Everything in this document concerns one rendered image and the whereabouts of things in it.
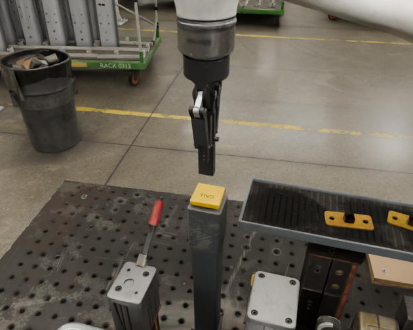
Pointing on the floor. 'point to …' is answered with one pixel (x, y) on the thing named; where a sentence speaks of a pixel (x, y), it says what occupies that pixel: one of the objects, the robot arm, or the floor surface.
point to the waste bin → (44, 95)
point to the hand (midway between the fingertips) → (206, 158)
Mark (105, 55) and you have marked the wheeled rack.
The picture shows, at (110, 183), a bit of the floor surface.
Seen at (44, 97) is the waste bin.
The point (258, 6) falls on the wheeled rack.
